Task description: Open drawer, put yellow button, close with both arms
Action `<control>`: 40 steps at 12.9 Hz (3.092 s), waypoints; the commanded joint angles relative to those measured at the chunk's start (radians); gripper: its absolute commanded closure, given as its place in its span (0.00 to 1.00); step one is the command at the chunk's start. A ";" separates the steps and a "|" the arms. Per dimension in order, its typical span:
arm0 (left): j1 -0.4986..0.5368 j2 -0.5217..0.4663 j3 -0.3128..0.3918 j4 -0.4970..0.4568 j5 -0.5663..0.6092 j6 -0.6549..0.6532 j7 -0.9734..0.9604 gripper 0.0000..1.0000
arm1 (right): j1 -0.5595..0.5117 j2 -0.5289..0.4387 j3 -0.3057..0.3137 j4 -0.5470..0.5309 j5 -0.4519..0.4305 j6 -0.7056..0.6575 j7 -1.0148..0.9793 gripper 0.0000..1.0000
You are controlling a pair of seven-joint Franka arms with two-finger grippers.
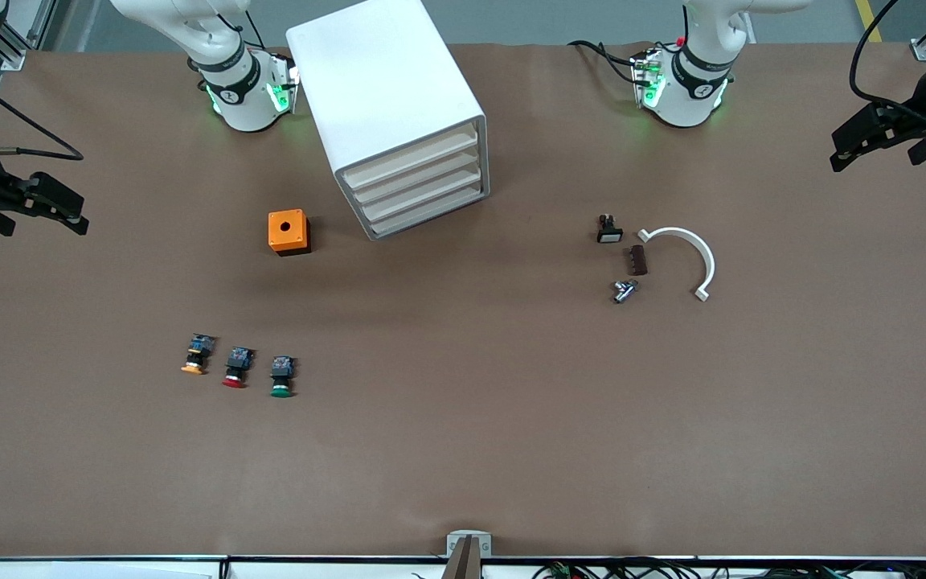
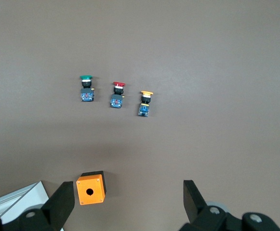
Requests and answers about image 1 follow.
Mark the yellow push button switch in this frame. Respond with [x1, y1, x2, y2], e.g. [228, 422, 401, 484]
[181, 334, 216, 376]

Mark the white semicircular clamp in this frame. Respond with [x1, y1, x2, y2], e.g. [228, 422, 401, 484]
[637, 227, 716, 302]

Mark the orange box with hole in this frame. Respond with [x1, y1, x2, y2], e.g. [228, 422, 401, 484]
[268, 209, 312, 257]

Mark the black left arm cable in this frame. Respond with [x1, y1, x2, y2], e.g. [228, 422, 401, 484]
[849, 0, 926, 115]

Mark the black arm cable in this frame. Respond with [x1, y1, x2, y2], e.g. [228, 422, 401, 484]
[0, 50, 84, 161]
[849, 0, 926, 115]

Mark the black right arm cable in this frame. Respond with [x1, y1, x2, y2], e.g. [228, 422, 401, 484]
[0, 50, 84, 161]

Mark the red push button switch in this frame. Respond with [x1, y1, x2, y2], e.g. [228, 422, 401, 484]
[221, 347, 256, 389]

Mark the black base cable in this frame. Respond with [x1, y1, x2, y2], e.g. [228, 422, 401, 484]
[567, 39, 642, 86]

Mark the green push button switch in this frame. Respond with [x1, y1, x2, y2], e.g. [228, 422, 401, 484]
[269, 356, 297, 399]

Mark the black cable bundle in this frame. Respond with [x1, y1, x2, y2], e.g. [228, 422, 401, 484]
[531, 557, 926, 579]

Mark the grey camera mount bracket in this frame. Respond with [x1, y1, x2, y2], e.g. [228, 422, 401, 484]
[440, 530, 493, 579]

